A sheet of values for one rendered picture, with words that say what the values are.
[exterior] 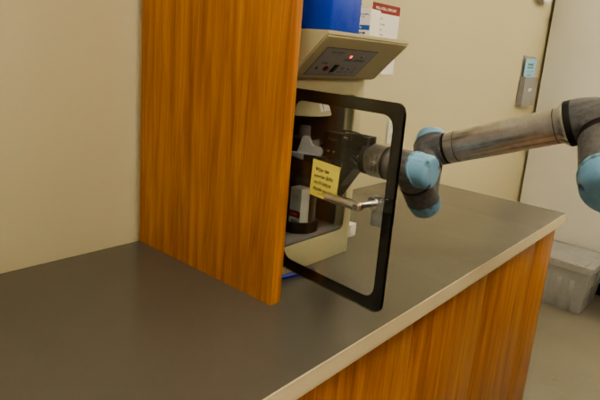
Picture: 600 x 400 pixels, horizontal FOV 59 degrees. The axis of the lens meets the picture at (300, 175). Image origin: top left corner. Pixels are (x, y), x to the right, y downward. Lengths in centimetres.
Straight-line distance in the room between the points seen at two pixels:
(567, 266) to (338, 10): 291
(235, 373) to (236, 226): 36
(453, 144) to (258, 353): 64
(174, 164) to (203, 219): 16
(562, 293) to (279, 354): 302
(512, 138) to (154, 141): 84
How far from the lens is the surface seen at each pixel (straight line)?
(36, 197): 137
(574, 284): 381
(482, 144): 125
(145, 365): 97
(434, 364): 154
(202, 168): 124
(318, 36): 109
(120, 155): 145
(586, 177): 108
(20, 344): 107
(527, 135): 122
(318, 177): 109
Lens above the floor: 146
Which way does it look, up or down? 13 degrees down
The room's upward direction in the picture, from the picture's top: 5 degrees clockwise
